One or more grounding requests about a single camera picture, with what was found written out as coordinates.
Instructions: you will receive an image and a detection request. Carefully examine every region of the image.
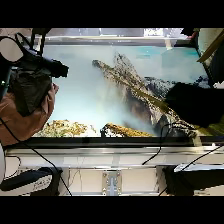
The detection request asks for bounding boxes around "brown garment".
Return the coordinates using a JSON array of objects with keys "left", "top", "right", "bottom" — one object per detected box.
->
[{"left": 0, "top": 83, "right": 60, "bottom": 147}]

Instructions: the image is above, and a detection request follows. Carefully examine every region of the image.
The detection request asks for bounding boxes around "black cable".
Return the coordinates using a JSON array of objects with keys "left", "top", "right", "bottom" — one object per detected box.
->
[
  {"left": 141, "top": 122, "right": 176, "bottom": 166},
  {"left": 157, "top": 144, "right": 224, "bottom": 197},
  {"left": 0, "top": 117, "right": 73, "bottom": 197}
]

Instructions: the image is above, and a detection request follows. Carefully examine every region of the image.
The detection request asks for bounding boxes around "black garment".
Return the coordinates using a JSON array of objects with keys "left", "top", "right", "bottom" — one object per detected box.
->
[{"left": 164, "top": 82, "right": 224, "bottom": 128}]

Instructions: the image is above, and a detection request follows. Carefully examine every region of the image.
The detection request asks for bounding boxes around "silver frame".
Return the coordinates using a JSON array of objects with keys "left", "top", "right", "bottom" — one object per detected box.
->
[{"left": 0, "top": 143, "right": 224, "bottom": 197}]

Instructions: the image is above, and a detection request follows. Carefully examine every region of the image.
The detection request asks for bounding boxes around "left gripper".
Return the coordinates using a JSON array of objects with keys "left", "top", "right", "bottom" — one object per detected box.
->
[{"left": 41, "top": 57, "right": 70, "bottom": 79}]

